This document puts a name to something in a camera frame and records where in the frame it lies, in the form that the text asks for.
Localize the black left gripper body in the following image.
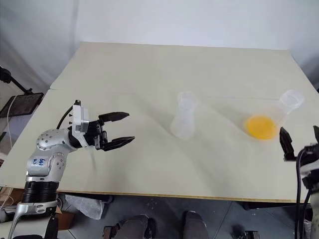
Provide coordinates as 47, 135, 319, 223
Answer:
83, 119, 109, 151

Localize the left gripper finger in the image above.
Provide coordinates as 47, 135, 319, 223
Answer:
102, 135, 136, 152
98, 112, 131, 123

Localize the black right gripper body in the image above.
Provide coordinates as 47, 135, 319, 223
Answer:
296, 142, 319, 167

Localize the clear flask with orange liquid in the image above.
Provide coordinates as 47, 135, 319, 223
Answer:
243, 89, 306, 142

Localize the clear plastic bag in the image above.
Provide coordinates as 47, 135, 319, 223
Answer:
64, 194, 106, 220

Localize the dark rounded shape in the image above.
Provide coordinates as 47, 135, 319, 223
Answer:
183, 210, 208, 239
119, 215, 156, 239

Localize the small dark block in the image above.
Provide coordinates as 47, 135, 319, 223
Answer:
103, 225, 121, 239

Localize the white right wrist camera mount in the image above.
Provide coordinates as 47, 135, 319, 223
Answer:
300, 159, 319, 187

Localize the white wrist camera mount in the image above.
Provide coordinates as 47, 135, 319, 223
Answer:
300, 159, 319, 187
67, 99, 91, 141

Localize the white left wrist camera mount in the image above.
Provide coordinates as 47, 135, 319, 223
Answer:
67, 99, 91, 141

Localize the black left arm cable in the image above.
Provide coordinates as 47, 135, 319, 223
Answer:
56, 105, 75, 130

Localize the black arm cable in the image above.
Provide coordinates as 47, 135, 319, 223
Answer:
293, 148, 311, 239
56, 105, 75, 130

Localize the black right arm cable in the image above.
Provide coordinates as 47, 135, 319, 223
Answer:
293, 148, 311, 239

